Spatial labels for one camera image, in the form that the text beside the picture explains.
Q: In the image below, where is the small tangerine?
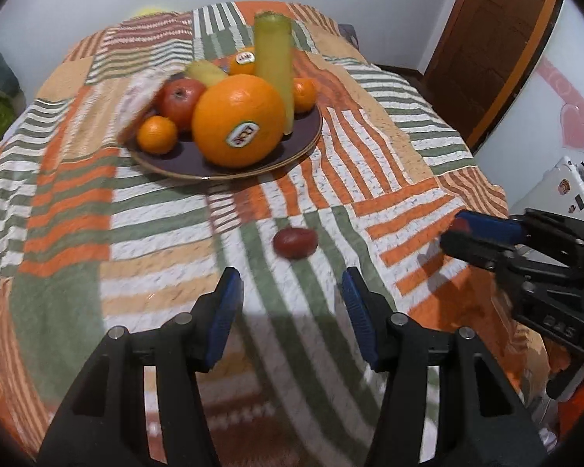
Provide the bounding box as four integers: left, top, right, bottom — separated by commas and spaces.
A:
292, 78, 318, 114
136, 115, 179, 155

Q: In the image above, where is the pink wall sticker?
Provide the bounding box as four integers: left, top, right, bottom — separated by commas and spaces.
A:
535, 56, 584, 151

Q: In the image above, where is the white appliance with stickers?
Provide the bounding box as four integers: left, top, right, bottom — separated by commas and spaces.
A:
508, 156, 584, 234

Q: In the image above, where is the brown wooden door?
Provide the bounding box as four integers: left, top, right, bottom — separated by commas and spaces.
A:
421, 0, 565, 149

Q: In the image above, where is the large orange with sticker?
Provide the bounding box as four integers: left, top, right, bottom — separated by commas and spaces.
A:
191, 74, 287, 169
228, 47, 258, 76

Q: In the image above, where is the striped patchwork blanket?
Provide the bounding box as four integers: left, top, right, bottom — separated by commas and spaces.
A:
0, 1, 517, 467

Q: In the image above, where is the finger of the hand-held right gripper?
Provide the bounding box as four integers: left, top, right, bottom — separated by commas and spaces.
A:
440, 231, 526, 278
455, 208, 584, 278

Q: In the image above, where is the red apple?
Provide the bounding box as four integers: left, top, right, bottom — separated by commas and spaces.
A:
157, 78, 208, 132

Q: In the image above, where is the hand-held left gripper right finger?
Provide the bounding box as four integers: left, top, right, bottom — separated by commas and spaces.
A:
341, 267, 548, 467

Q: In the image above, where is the dark purple plate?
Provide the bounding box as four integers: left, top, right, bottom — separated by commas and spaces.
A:
127, 56, 323, 182

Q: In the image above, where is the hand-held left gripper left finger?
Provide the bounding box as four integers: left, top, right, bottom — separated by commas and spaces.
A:
36, 267, 244, 467

